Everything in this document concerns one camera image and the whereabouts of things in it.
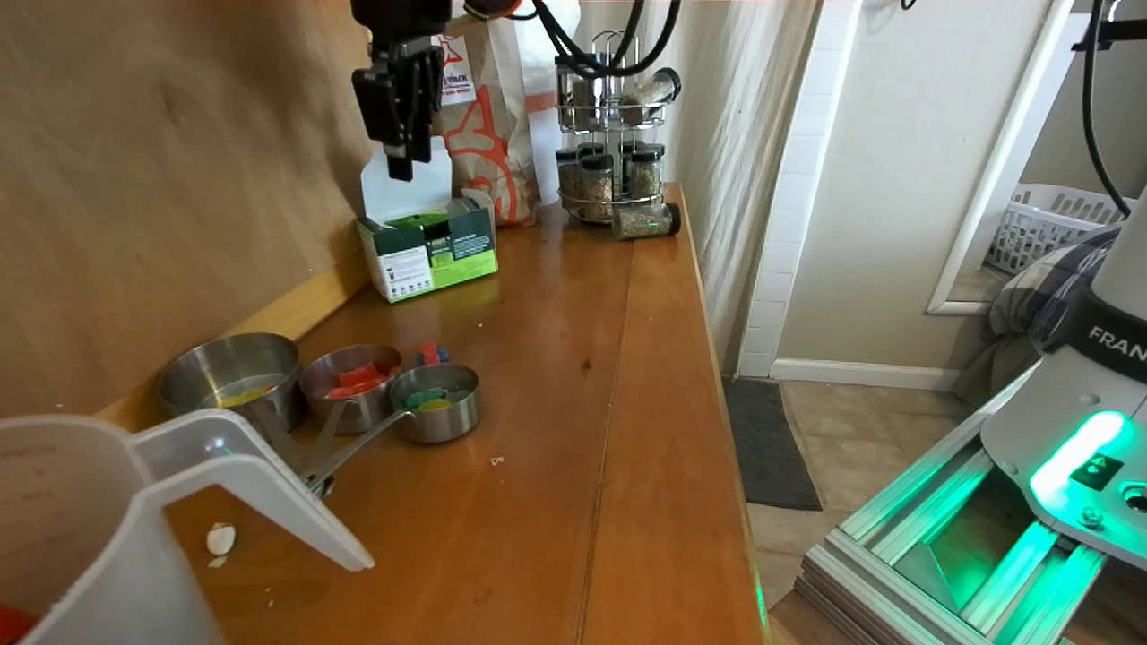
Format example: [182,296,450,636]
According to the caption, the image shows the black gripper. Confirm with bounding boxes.
[350,0,450,184]

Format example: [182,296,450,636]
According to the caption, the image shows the dark floor mat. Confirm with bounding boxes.
[724,381,822,514]

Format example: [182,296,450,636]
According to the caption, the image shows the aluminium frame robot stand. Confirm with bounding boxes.
[804,373,1147,645]

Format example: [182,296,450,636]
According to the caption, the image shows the plaid grey cloth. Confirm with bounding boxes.
[954,229,1117,410]

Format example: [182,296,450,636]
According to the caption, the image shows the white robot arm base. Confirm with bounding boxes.
[978,201,1147,571]

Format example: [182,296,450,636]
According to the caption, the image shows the steel cup with red candy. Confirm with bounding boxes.
[299,344,401,437]

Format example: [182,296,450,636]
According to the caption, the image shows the steel cup with green candy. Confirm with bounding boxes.
[299,361,479,496]

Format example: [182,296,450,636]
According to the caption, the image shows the green tea box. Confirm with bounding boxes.
[359,136,498,306]

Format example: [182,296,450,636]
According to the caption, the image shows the red gummy candy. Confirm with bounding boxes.
[415,344,439,364]

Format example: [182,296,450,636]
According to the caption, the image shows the white plastic measuring jug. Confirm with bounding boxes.
[0,410,371,645]

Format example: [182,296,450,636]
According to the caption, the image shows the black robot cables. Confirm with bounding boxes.
[523,0,688,80]

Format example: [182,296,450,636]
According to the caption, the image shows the white laundry basket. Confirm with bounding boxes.
[982,184,1123,275]

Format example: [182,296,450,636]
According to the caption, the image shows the large steel measuring cup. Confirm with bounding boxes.
[161,332,303,437]

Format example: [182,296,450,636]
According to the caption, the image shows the orange white patterned bag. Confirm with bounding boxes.
[436,19,534,225]

